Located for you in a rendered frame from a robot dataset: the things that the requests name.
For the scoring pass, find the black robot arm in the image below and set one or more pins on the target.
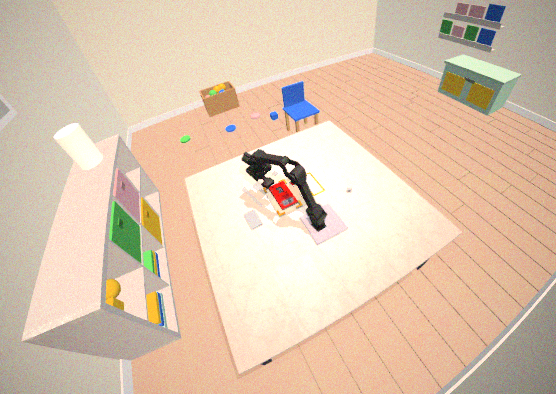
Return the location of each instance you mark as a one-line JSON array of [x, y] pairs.
[[260, 160]]

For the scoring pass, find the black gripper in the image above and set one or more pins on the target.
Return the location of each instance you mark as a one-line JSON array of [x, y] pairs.
[[268, 182]]

